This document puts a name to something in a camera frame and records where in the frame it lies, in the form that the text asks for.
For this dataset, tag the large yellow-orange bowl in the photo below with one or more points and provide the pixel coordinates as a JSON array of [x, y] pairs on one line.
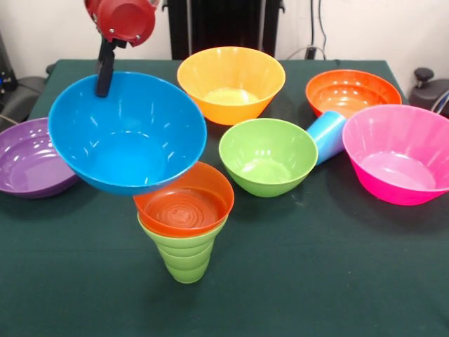
[[231, 109]]

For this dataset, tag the wide purple bowl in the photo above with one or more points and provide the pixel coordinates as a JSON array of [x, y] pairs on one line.
[[28, 165]]

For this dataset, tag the grey chair with black knob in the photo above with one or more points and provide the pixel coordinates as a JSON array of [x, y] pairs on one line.
[[429, 93]]

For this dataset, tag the stack of green cups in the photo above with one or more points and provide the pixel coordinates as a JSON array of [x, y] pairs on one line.
[[187, 270]]

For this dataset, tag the black equipment box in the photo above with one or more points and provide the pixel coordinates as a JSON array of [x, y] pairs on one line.
[[6, 66]]

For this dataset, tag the large green bowl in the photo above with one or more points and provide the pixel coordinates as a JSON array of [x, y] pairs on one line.
[[268, 165]]

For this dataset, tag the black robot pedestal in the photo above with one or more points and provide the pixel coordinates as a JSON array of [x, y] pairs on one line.
[[224, 24]]

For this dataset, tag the small orange bowl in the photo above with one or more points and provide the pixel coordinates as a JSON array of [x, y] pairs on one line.
[[189, 210]]

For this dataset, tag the blue cup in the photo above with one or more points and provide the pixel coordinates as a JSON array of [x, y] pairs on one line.
[[329, 137]]

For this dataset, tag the wide red-orange bowl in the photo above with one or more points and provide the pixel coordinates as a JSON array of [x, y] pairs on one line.
[[350, 94]]

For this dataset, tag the dark green tablecloth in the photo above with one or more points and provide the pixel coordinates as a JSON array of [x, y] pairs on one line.
[[105, 298]]

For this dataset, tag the small green bowl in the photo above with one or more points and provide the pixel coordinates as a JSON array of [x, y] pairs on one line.
[[182, 245]]

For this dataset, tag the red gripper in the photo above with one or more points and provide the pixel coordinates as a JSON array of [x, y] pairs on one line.
[[122, 21]]

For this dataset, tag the large pink bowl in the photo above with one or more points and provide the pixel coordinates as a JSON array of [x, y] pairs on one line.
[[396, 165]]

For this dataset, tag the blue bowl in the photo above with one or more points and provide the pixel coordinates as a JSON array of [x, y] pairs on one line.
[[129, 147]]

